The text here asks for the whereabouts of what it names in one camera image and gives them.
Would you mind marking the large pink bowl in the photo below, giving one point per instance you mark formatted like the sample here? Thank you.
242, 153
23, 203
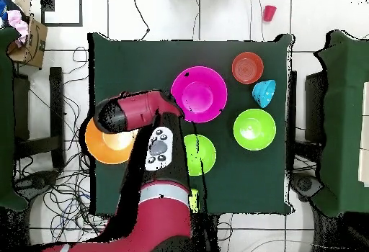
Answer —
201, 96

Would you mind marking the green bowl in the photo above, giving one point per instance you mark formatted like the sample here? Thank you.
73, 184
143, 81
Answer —
206, 154
254, 129

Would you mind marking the large orange bowl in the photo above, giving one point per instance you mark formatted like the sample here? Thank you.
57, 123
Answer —
109, 151

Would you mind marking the small blue bowl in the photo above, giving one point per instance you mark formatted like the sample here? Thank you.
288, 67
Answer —
263, 93

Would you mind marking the small red-orange bowl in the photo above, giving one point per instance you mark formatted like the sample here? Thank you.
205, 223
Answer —
248, 67

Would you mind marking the red cup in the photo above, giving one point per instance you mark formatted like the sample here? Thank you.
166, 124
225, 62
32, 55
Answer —
269, 13

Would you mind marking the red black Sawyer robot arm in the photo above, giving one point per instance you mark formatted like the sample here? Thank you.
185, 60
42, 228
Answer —
138, 111

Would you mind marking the green cup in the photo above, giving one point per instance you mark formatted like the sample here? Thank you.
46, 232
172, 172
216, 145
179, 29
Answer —
194, 200

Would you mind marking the dark green tablecloth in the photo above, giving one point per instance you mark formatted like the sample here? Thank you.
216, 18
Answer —
245, 177

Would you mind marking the black metal stand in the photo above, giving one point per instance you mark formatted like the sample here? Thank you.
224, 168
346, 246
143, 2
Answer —
56, 105

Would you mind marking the black cabinet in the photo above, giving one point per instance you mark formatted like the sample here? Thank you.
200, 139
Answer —
314, 111

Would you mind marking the green cloth covered table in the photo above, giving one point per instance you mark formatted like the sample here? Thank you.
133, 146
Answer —
343, 119
5, 105

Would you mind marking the cardboard box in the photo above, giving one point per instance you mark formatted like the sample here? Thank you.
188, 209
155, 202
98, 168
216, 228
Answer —
36, 47

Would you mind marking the grey pedestal leg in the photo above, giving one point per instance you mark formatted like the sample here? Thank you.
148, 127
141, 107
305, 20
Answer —
305, 184
37, 180

